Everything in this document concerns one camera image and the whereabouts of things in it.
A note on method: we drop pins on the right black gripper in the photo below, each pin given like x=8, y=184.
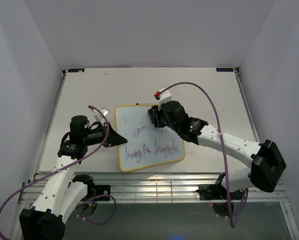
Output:
x=155, y=116

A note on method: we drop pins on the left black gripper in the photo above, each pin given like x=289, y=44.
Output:
x=114, y=138

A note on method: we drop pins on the yellow framed whiteboard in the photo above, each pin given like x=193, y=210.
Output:
x=147, y=146

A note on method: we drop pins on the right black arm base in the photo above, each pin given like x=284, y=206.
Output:
x=211, y=192

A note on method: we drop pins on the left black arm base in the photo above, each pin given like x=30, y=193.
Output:
x=99, y=190

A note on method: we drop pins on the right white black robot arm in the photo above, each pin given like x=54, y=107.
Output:
x=264, y=163

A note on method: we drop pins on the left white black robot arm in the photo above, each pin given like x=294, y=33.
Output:
x=47, y=217

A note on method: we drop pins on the right blue corner label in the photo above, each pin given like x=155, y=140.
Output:
x=224, y=69

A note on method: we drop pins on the blue corner label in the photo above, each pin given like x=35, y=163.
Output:
x=76, y=70
x=224, y=69

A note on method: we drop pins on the left blue corner label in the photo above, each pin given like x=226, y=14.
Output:
x=76, y=70

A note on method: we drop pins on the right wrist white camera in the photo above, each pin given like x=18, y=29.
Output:
x=162, y=96

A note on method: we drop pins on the wrist white camera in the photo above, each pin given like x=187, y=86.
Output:
x=99, y=116
x=162, y=96

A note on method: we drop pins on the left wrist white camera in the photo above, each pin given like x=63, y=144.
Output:
x=99, y=116

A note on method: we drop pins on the aluminium rail frame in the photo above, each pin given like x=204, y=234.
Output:
x=147, y=188

